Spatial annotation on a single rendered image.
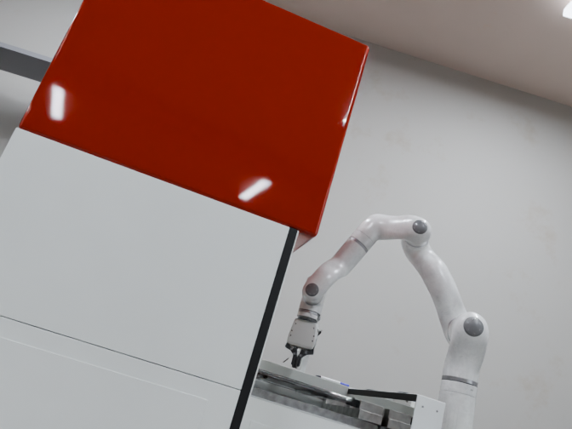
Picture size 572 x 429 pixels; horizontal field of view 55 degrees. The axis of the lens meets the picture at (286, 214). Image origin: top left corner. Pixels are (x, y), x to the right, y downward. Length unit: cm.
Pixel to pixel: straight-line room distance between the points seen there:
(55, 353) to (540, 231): 350
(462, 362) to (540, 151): 270
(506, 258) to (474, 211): 38
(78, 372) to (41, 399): 9
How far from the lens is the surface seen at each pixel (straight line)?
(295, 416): 153
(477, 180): 412
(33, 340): 129
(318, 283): 196
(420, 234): 204
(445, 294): 206
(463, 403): 200
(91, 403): 127
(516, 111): 452
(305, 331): 202
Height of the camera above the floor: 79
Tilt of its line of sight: 19 degrees up
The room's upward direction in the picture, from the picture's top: 17 degrees clockwise
